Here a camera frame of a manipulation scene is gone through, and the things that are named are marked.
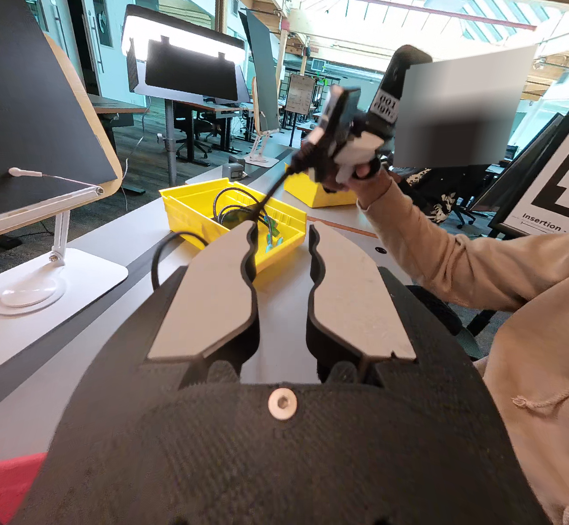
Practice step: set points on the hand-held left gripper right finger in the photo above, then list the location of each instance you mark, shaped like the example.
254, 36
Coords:
360, 307

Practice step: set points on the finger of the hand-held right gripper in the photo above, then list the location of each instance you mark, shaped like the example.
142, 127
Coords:
319, 134
315, 174

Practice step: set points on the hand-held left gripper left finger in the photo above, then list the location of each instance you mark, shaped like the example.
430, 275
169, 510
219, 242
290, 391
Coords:
204, 303

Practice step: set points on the yellow plastic bin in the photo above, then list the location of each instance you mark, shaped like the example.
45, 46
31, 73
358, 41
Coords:
186, 205
311, 192

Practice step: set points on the person's right forearm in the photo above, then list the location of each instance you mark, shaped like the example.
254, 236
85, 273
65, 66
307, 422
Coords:
435, 240

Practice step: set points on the person's right hand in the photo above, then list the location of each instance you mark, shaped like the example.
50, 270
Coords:
373, 178

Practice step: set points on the whiteboard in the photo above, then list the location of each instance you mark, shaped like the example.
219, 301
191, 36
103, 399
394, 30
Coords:
300, 94

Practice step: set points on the black chair armrest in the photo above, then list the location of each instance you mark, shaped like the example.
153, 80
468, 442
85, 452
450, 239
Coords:
435, 312

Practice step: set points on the black board on white stand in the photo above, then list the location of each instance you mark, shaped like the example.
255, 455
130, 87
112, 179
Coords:
262, 67
44, 112

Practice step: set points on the black office chair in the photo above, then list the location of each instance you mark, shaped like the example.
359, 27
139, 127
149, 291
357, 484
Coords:
193, 134

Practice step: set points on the black framed sign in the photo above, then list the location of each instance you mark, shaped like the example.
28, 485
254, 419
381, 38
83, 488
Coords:
551, 169

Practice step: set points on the person's beige hoodie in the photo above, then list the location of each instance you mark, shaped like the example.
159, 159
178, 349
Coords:
533, 400

